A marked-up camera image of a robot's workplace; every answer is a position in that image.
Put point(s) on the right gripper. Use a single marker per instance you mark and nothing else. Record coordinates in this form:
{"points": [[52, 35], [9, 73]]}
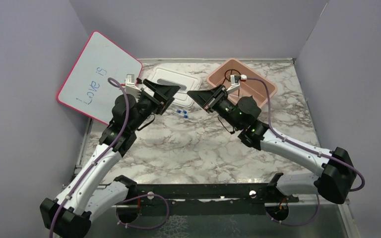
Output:
{"points": [[209, 98]]}

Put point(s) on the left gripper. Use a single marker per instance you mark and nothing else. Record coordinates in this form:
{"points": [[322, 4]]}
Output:
{"points": [[163, 97]]}

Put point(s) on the black wire tripod stand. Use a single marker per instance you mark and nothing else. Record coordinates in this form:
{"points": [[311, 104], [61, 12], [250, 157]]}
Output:
{"points": [[229, 72]]}

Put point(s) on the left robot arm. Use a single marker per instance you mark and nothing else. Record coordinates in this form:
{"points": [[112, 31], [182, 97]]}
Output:
{"points": [[71, 213]]}

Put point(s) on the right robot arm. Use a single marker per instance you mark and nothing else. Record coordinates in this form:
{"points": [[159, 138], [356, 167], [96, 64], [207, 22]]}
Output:
{"points": [[331, 172]]}

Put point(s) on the white plastic lid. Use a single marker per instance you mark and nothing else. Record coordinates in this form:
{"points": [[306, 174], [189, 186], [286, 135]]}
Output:
{"points": [[185, 81]]}

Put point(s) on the pink plastic bin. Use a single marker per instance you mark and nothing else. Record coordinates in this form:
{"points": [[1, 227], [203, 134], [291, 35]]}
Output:
{"points": [[258, 87]]}

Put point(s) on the pink-framed whiteboard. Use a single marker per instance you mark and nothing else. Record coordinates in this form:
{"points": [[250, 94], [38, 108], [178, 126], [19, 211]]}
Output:
{"points": [[86, 89]]}

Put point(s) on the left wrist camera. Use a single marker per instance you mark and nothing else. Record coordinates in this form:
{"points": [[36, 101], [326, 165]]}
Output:
{"points": [[131, 85]]}

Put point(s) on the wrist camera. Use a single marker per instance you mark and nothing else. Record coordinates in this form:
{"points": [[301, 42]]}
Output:
{"points": [[131, 85], [235, 82]]}

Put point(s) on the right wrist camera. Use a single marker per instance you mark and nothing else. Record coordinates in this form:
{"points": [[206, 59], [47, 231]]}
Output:
{"points": [[235, 82]]}

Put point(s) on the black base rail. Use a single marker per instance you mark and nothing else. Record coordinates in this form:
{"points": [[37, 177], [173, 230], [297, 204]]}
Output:
{"points": [[132, 198]]}

